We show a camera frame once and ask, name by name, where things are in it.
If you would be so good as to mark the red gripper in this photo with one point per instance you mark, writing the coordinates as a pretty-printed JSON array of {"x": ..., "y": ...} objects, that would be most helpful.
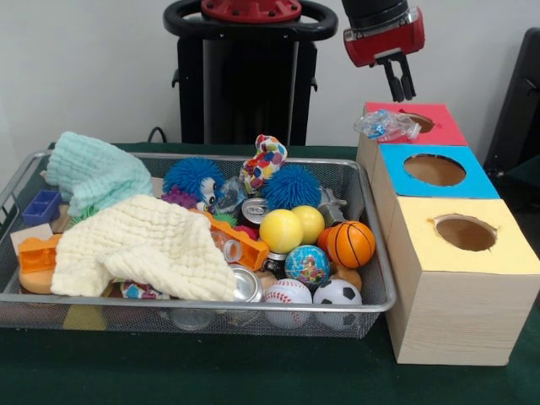
[{"x": 384, "y": 42}]

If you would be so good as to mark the clear plastic packet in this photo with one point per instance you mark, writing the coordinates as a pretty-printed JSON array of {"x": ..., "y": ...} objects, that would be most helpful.
[{"x": 386, "y": 126}]

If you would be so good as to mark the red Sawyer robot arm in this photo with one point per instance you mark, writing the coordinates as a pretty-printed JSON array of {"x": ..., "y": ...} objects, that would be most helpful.
[{"x": 375, "y": 10}]

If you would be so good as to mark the wooden box with three holes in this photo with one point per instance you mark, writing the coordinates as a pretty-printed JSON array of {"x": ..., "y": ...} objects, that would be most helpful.
[{"x": 447, "y": 312}]

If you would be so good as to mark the shallow clear mesh bin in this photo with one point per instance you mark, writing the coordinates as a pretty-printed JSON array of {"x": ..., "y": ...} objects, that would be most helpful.
[{"x": 51, "y": 314}]

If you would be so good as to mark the black chair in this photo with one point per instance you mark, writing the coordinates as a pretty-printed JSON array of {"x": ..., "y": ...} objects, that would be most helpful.
[{"x": 519, "y": 110}]

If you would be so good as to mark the blue spiky ball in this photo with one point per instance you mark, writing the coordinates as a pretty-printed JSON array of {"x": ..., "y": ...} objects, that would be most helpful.
[
  {"x": 192, "y": 177},
  {"x": 292, "y": 186}
]

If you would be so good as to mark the colourful spotted plush toy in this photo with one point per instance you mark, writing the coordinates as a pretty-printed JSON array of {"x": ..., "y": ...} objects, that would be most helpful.
[{"x": 263, "y": 164}]

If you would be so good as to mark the small yellow ball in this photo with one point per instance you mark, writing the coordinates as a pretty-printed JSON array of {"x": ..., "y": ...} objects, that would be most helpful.
[{"x": 310, "y": 224}]

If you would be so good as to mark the small orange basketball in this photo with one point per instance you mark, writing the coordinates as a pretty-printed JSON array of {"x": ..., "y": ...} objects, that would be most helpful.
[{"x": 351, "y": 244}]

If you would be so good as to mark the large yellow ball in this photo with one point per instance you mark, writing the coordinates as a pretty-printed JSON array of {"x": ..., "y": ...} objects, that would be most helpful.
[{"x": 281, "y": 231}]

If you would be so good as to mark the globe print ball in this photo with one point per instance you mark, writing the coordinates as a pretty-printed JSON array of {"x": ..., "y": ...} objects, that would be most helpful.
[{"x": 308, "y": 266}]

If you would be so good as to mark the small soccer ball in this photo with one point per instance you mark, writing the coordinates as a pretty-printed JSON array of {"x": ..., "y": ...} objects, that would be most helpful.
[{"x": 337, "y": 293}]

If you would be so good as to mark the small baseball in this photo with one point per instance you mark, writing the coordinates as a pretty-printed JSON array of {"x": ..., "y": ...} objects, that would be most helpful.
[{"x": 288, "y": 292}]

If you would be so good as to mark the cream waffle cloth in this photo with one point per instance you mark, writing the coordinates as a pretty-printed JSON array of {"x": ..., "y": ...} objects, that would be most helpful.
[{"x": 143, "y": 245}]

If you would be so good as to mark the mint green cloth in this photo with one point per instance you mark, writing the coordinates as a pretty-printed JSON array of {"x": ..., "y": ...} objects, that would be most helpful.
[{"x": 97, "y": 173}]

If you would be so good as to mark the dark green table cloth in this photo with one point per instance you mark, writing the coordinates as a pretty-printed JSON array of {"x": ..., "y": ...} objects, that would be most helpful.
[{"x": 211, "y": 371}]

